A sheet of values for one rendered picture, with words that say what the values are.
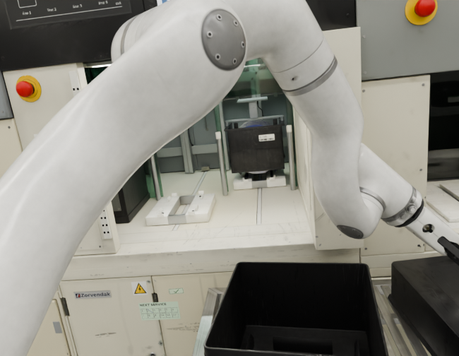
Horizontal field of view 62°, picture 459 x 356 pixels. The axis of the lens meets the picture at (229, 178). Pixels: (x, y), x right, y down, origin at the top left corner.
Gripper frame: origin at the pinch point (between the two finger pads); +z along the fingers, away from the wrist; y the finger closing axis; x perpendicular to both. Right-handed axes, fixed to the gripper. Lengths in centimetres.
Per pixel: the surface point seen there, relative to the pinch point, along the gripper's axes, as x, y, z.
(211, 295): 50, 23, -24
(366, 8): -29, 25, -41
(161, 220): 53, 51, -44
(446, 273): 4.5, 6.3, 6.8
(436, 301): 9.7, -3.0, 1.6
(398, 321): 19.6, 5.3, 6.5
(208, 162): 42, 120, -35
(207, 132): 31, 120, -44
